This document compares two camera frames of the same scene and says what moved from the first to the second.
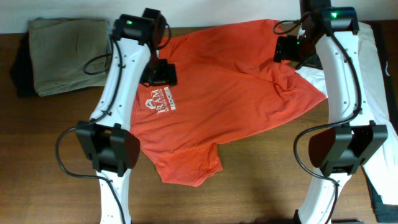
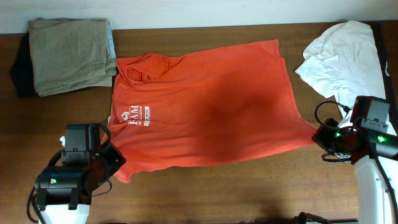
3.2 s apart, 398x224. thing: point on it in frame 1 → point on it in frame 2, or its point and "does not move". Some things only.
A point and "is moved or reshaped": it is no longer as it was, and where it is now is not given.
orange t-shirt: [227, 84] is moved or reshaped
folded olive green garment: [69, 54] does not move
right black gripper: [289, 42] → [319, 137]
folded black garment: [22, 72] does not move
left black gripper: [165, 72] → [119, 160]
